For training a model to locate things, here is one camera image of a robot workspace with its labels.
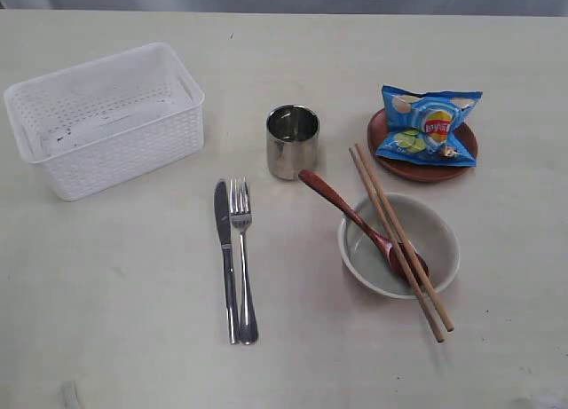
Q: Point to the blue chips bag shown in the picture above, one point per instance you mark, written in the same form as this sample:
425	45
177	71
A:
421	126

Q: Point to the silver table knife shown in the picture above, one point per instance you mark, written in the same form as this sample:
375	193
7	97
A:
222	215

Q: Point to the wooden chopstick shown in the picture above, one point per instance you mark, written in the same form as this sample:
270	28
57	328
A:
400	257
404	242

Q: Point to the red-brown wooden spoon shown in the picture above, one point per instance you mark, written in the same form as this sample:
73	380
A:
385	246

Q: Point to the silver metal fork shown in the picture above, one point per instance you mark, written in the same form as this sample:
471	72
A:
241	220

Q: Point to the white perforated plastic basket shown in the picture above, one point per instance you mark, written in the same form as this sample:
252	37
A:
96	125

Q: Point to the brown wooden plate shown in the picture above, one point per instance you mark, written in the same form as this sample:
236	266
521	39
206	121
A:
377	132

